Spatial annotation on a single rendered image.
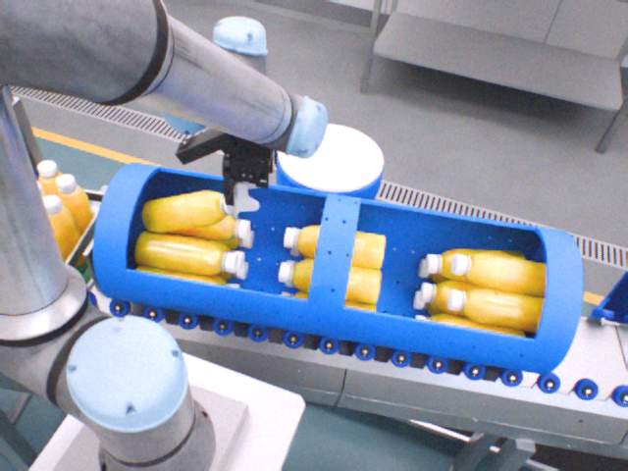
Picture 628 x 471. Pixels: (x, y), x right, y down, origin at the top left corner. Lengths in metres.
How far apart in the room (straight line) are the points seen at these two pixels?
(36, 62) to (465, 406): 1.07
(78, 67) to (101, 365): 0.33
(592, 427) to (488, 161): 2.23
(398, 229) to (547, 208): 2.04
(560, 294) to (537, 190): 2.26
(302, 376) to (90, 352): 0.67
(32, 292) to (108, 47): 0.31
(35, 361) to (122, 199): 0.45
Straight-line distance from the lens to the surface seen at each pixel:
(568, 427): 1.33
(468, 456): 1.94
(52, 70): 0.39
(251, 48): 0.80
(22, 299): 0.63
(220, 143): 0.91
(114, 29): 0.39
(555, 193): 3.29
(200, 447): 0.75
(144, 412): 0.60
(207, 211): 1.02
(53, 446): 0.88
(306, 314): 0.99
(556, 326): 1.03
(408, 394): 1.22
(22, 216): 0.57
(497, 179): 3.23
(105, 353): 0.62
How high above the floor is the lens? 1.92
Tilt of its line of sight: 48 degrees down
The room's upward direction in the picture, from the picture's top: 6 degrees clockwise
